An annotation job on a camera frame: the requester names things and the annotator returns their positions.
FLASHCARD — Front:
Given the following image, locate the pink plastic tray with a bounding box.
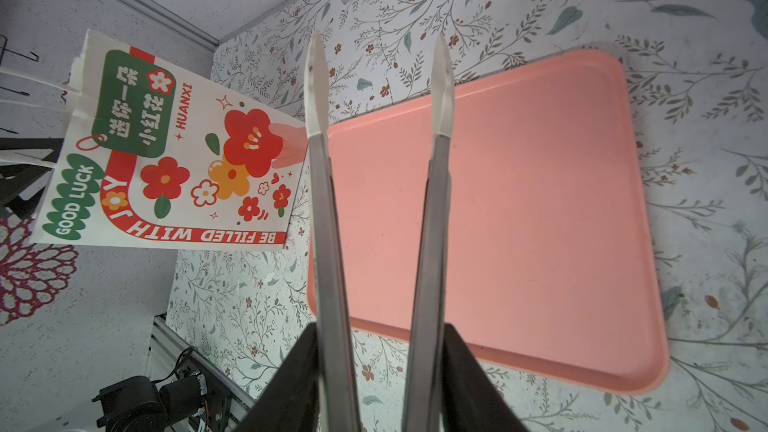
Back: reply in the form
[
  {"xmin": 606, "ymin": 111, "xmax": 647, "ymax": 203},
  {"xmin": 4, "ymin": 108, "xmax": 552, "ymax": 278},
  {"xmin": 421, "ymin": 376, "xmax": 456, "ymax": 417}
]
[{"xmin": 328, "ymin": 50, "xmax": 670, "ymax": 395}]

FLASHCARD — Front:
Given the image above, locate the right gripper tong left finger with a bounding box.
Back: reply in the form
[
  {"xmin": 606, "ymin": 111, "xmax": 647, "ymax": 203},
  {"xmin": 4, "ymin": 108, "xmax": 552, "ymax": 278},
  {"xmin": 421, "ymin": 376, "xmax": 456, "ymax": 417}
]
[{"xmin": 304, "ymin": 32, "xmax": 361, "ymax": 431}]

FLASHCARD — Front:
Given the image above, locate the black wire wall rack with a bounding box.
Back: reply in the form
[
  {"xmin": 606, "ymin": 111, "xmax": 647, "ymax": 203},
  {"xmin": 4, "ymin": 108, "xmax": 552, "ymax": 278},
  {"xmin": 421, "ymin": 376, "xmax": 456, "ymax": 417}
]
[{"xmin": 0, "ymin": 32, "xmax": 41, "ymax": 136}]

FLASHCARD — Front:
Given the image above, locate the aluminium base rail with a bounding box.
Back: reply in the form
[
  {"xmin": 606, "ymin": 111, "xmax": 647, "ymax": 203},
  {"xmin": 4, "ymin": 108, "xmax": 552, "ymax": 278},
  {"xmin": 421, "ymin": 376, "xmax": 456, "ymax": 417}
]
[{"xmin": 145, "ymin": 315, "xmax": 254, "ymax": 431}]

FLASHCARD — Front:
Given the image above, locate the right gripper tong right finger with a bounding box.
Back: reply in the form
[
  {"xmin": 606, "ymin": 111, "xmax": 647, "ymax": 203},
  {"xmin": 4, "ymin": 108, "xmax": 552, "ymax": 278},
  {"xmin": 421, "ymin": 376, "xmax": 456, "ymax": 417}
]
[{"xmin": 402, "ymin": 35, "xmax": 455, "ymax": 431}]

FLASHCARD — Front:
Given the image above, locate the white floral paper bag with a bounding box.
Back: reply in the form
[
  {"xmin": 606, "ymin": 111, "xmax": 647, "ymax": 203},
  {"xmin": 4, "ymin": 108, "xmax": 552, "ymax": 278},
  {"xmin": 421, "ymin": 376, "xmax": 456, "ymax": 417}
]
[{"xmin": 29, "ymin": 30, "xmax": 307, "ymax": 250}]

